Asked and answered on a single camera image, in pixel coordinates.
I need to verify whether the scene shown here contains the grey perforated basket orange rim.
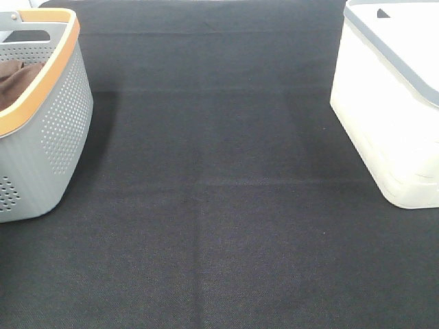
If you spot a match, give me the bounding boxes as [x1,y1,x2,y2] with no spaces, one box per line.
[1,8,93,223]

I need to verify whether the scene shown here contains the white plastic storage basket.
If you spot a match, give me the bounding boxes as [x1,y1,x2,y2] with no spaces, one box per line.
[330,1,438,209]

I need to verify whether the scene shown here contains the brown microfibre towel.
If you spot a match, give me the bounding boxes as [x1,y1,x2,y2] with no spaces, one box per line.
[0,60,45,111]

